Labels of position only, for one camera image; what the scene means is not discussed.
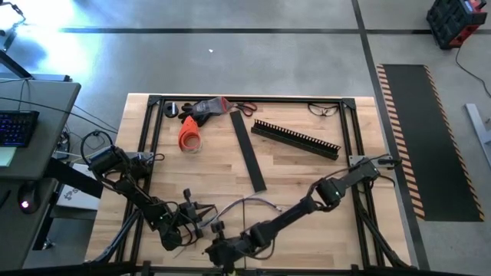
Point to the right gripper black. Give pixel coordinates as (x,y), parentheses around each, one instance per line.
(228,249)

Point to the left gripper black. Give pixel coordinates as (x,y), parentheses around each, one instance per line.
(192,220)

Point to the black duct cover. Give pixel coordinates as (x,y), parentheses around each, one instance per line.
(247,151)

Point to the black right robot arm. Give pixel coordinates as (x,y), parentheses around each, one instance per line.
(291,214)

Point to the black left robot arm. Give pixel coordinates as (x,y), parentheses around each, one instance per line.
(134,191)

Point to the black sleeve with white label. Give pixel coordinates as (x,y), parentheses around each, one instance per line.
(279,209)

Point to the grey and black work glove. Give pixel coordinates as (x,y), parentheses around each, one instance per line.
(203,109)

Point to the black tape roll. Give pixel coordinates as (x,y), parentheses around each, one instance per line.
(170,113)

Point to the white cardboard box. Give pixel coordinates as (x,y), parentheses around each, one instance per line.
(76,195)

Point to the clear safety glasses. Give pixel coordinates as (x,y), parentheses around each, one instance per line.
(324,113)

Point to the grey desk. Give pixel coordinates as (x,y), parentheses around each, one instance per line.
(38,161)

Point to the black computer mouse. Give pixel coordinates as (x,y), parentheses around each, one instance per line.
(27,199)

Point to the backlit black keyboard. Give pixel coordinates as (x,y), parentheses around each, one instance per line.
(17,128)

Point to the pale green sticky note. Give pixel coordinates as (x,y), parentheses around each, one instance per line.
(5,157)

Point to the black floor mat striped edges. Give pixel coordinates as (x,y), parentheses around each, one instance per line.
(429,142)

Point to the black and red toolbox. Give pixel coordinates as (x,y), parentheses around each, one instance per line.
(452,19)

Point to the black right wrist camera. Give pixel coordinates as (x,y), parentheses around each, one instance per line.
(218,226)

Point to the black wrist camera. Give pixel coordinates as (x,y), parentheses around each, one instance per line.
(218,226)
(186,195)

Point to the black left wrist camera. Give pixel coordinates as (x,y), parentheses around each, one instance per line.
(186,195)

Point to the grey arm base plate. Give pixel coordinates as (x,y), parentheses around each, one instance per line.
(144,155)
(358,159)

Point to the black aluminium table frame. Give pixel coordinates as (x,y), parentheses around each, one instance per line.
(268,100)

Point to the white post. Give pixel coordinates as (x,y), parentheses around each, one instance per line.
(477,130)

